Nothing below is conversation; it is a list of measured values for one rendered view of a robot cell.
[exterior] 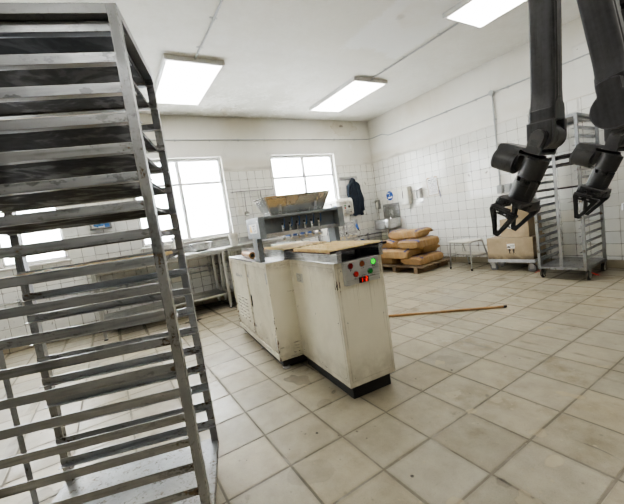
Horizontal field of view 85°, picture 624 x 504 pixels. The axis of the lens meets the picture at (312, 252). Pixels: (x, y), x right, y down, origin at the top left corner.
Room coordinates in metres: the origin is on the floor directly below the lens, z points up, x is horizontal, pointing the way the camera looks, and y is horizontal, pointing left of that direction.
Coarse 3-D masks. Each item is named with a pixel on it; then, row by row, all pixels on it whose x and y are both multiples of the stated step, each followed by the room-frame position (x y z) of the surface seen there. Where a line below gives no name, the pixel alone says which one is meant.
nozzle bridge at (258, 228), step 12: (264, 216) 2.47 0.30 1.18; (276, 216) 2.51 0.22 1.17; (288, 216) 2.64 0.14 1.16; (300, 216) 2.69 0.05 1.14; (312, 216) 2.73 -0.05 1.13; (324, 216) 2.78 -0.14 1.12; (336, 216) 2.76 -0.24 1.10; (252, 228) 2.60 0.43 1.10; (264, 228) 2.47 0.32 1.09; (276, 228) 2.60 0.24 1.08; (288, 228) 2.64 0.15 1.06; (300, 228) 2.68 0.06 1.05; (312, 228) 2.67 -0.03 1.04; (324, 228) 2.71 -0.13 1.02; (336, 228) 2.84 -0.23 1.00; (336, 240) 2.83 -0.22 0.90
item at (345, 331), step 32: (352, 256) 2.12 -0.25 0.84; (320, 288) 2.10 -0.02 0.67; (352, 288) 1.95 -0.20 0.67; (384, 288) 2.05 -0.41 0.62; (320, 320) 2.16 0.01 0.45; (352, 320) 1.94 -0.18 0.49; (384, 320) 2.03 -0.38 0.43; (320, 352) 2.23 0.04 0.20; (352, 352) 1.92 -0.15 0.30; (384, 352) 2.02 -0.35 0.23; (352, 384) 1.91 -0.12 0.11; (384, 384) 2.04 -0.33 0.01
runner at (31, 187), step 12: (48, 180) 1.03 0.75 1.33; (60, 180) 1.04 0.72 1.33; (72, 180) 1.05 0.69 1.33; (84, 180) 1.05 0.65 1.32; (96, 180) 1.06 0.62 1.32; (108, 180) 1.07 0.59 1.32; (120, 180) 1.08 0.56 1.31; (132, 180) 1.08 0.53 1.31; (0, 192) 1.00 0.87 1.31; (12, 192) 1.01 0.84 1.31; (24, 192) 1.02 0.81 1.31; (36, 192) 1.04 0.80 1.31
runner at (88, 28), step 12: (0, 24) 1.03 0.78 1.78; (12, 24) 1.03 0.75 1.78; (24, 24) 1.04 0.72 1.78; (36, 24) 1.05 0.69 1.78; (48, 24) 1.05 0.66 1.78; (60, 24) 1.06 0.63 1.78; (72, 24) 1.07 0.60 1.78; (84, 24) 1.07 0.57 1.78; (96, 24) 1.08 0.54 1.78; (108, 24) 1.09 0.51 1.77; (0, 36) 1.04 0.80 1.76; (12, 36) 1.05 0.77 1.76; (24, 36) 1.06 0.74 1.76; (36, 36) 1.06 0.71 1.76; (48, 36) 1.07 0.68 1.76; (60, 36) 1.08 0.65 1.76; (72, 36) 1.09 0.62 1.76; (84, 36) 1.10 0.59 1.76
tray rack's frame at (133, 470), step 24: (144, 72) 1.44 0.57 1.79; (24, 264) 1.37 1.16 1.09; (24, 288) 1.37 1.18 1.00; (0, 360) 1.15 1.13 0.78; (168, 456) 1.44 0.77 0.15; (216, 456) 1.39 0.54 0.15; (72, 480) 1.37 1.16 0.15; (96, 480) 1.35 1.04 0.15; (120, 480) 1.32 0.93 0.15; (168, 480) 1.28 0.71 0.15; (192, 480) 1.26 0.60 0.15; (216, 480) 1.27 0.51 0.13
